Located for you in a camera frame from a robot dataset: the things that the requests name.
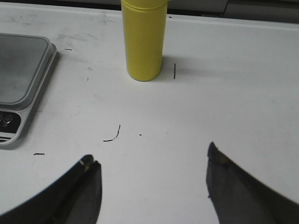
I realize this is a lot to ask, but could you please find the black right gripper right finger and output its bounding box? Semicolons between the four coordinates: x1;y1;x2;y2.
206;142;299;224

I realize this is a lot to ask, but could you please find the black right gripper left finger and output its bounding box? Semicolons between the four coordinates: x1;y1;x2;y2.
0;154;102;224

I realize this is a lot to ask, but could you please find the yellow squeeze bottle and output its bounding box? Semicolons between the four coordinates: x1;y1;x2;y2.
121;0;168;82

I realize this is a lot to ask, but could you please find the silver digital kitchen scale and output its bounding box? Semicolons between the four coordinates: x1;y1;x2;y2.
0;33;59;150

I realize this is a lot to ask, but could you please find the grey metal counter shelf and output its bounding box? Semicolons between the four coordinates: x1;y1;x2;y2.
9;0;299;24

